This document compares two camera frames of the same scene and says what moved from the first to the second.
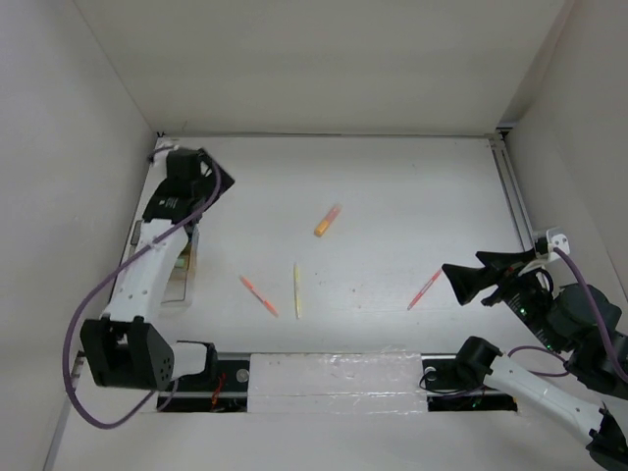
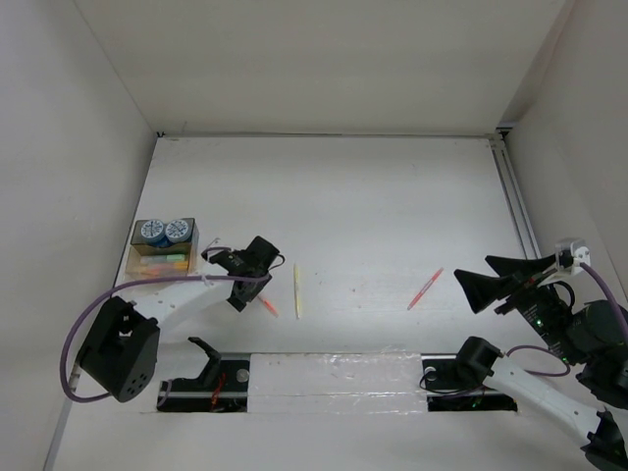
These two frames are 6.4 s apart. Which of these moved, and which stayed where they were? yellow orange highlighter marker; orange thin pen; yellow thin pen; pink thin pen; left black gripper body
Moved: yellow orange highlighter marker; left black gripper body
Stayed: pink thin pen; yellow thin pen; orange thin pen
